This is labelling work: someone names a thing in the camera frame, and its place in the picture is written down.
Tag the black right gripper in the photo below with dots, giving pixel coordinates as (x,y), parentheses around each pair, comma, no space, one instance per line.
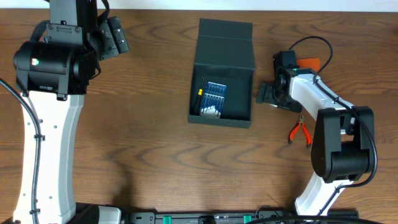
(265,95)

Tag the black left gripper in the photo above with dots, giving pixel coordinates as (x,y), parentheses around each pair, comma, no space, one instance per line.
(113,38)

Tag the blue screwdriver bit case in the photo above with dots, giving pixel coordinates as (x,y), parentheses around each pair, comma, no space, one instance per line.
(213,100)

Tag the black yellow screwdriver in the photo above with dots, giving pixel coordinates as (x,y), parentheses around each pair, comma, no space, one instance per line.
(197,103)

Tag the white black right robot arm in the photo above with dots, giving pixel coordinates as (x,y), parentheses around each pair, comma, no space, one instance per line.
(343,149)

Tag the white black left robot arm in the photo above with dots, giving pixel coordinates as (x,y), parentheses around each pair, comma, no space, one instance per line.
(53,71)

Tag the dark green open box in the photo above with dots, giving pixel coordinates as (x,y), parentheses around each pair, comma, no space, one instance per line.
(224,54)

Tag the orange scraper wooden handle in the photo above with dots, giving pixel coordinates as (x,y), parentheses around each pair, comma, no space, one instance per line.
(313,63)

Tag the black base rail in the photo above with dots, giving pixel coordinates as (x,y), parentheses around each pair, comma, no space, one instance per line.
(203,218)

